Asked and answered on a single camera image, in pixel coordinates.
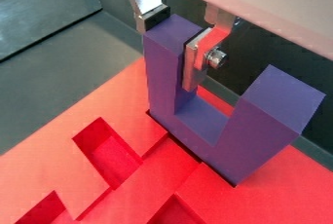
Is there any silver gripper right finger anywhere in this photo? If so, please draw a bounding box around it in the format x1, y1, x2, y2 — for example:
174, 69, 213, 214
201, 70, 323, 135
182, 4, 236, 92

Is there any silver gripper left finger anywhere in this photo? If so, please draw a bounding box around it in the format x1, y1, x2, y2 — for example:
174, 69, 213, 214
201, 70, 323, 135
129, 0, 170, 33

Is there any red puzzle board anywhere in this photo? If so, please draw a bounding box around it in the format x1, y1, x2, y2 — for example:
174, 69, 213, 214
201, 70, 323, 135
0, 61, 333, 224

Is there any purple U-shaped block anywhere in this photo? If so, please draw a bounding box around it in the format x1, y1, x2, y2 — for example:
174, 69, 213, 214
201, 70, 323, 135
143, 15, 325, 185

